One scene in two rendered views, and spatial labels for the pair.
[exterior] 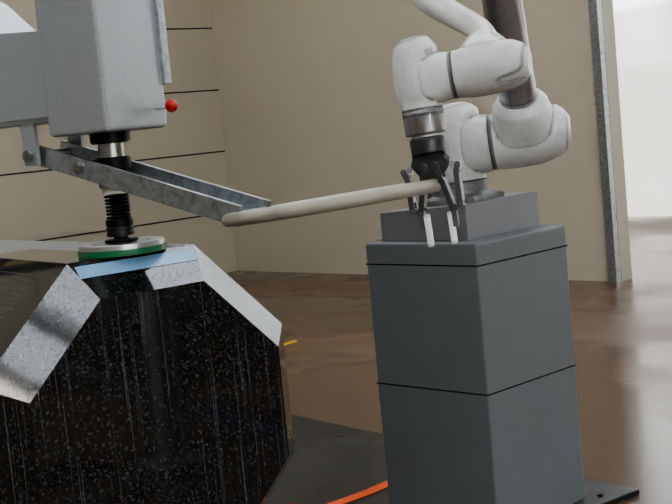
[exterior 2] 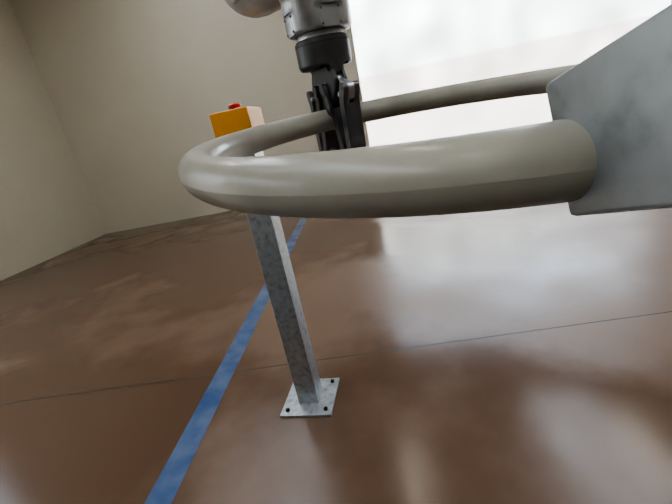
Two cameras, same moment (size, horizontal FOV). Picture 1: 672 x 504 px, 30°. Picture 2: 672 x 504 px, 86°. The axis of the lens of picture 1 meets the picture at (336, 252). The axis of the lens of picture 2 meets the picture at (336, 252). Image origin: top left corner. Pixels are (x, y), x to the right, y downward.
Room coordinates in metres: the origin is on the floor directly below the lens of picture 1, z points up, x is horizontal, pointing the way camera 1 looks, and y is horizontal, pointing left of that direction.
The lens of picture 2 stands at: (3.08, 0.19, 0.98)
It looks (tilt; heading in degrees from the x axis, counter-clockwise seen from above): 19 degrees down; 230
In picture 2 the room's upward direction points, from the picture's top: 12 degrees counter-clockwise
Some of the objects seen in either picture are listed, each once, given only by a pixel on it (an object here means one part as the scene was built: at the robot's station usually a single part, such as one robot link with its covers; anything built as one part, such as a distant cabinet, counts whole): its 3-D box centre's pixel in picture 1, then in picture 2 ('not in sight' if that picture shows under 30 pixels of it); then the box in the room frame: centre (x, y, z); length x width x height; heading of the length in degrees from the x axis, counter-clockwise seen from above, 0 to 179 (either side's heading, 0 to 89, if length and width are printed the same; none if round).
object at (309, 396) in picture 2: not in sight; (278, 273); (2.49, -0.85, 0.54); 0.20 x 0.20 x 1.09; 37
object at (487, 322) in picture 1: (476, 373); not in sight; (3.49, -0.36, 0.40); 0.50 x 0.50 x 0.80; 44
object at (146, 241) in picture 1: (121, 244); not in sight; (3.12, 0.53, 0.89); 0.21 x 0.21 x 0.01
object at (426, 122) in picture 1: (424, 123); (316, 13); (2.69, -0.21, 1.12); 0.09 x 0.09 x 0.06
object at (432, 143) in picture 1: (429, 157); (327, 73); (2.69, -0.22, 1.05); 0.08 x 0.07 x 0.09; 71
